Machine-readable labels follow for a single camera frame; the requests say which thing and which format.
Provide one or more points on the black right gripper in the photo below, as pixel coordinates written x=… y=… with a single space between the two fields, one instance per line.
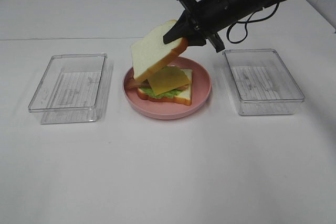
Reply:
x=200 y=21

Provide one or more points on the tray bread slice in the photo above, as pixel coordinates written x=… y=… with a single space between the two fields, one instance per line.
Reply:
x=183 y=98
x=150 y=54

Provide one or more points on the yellow cheese slice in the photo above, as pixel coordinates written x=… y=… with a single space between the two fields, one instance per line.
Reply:
x=169 y=78

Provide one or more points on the tray bacon strip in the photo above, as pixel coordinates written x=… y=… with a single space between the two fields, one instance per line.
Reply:
x=132 y=84

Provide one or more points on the green lettuce leaf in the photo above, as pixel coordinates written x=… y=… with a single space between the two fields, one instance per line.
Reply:
x=169 y=94

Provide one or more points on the pink plate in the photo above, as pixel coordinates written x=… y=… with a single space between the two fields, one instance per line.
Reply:
x=201 y=88

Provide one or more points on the clear plastic right tray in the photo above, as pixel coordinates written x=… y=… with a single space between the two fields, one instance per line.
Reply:
x=260 y=83

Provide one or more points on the clear plastic tray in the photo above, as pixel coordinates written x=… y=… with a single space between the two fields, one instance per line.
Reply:
x=73 y=89
x=260 y=83

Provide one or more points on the clear plastic left tray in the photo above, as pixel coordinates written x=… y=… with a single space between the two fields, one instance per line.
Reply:
x=73 y=89

